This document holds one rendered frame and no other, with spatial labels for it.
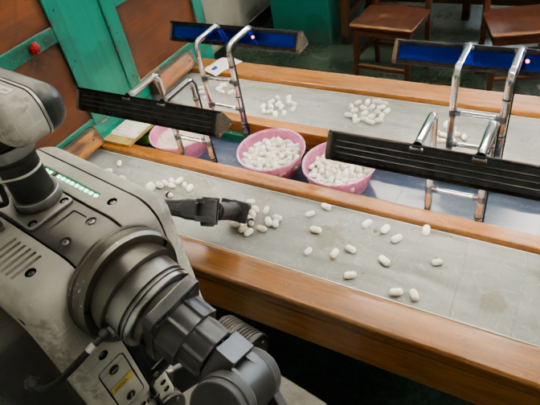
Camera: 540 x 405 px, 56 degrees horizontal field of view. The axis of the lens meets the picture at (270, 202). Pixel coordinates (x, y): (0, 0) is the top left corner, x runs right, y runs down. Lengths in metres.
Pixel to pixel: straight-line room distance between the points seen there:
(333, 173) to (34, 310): 1.33
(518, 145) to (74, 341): 1.63
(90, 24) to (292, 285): 1.34
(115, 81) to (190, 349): 1.80
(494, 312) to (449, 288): 0.13
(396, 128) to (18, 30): 1.41
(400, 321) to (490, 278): 0.30
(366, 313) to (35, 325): 0.90
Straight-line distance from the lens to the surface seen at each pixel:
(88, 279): 0.67
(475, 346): 1.36
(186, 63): 2.59
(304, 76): 2.40
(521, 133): 2.05
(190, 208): 1.48
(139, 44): 2.43
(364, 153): 1.36
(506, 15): 3.66
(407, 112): 2.14
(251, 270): 1.52
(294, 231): 1.64
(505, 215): 1.80
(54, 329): 0.71
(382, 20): 3.66
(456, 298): 1.47
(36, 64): 2.08
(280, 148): 2.00
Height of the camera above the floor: 1.89
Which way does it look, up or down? 41 degrees down
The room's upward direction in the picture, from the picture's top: 11 degrees counter-clockwise
